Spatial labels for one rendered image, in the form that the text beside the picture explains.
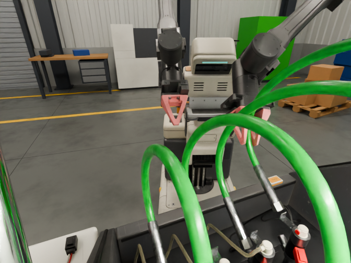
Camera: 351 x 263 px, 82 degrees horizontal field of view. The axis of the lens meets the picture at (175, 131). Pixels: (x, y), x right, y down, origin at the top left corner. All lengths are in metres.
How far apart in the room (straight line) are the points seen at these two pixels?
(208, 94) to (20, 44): 6.03
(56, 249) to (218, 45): 0.96
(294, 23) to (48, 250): 0.81
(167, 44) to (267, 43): 0.21
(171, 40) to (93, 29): 5.95
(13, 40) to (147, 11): 3.47
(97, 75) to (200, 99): 4.31
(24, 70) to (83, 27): 1.93
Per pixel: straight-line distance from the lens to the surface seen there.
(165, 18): 0.68
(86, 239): 0.57
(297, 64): 0.37
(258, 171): 0.46
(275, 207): 0.46
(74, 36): 6.49
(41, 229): 2.07
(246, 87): 0.48
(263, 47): 0.46
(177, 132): 1.47
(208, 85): 1.09
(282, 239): 0.49
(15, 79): 6.98
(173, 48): 0.50
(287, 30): 0.63
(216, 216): 0.69
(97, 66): 5.19
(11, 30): 6.77
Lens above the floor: 1.42
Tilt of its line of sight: 27 degrees down
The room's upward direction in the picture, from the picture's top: straight up
